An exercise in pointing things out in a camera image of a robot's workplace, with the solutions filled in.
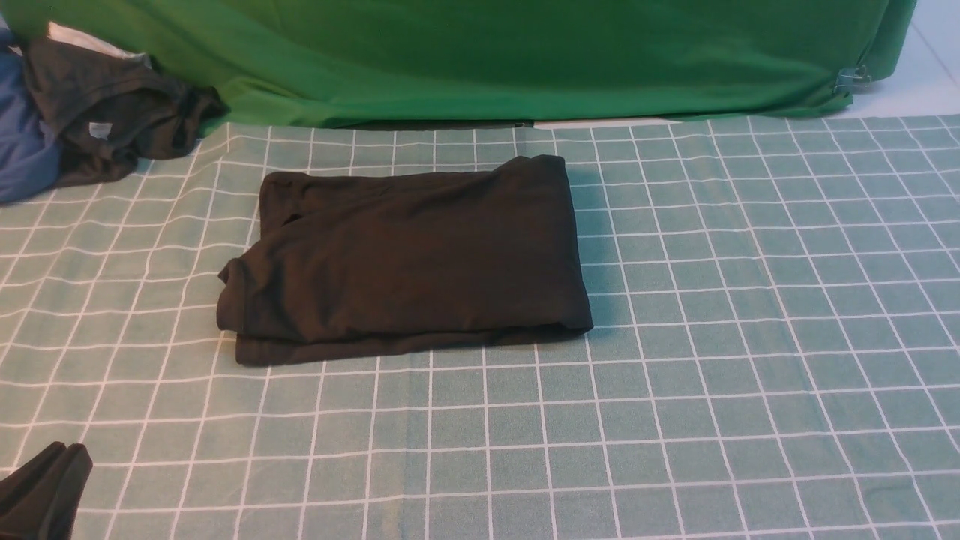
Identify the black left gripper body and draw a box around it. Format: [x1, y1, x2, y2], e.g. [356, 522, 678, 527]
[1, 441, 93, 539]

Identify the dark gray long-sleeve top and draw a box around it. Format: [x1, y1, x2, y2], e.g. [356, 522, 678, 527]
[216, 156, 594, 367]

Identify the blue garment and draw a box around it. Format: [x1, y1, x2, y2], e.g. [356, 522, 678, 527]
[1, 28, 61, 206]

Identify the crumpled dark gray shirt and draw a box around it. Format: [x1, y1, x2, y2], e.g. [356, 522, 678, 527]
[22, 37, 229, 188]

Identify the white cloth in pile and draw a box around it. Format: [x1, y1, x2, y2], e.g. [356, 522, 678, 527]
[46, 21, 153, 68]

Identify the green backdrop cloth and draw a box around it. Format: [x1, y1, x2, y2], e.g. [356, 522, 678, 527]
[2, 1, 917, 128]

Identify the green grid tablecloth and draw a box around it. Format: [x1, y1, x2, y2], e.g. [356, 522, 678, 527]
[1, 115, 959, 539]

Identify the metal binder clip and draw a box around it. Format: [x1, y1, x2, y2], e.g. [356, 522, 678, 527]
[833, 65, 873, 95]

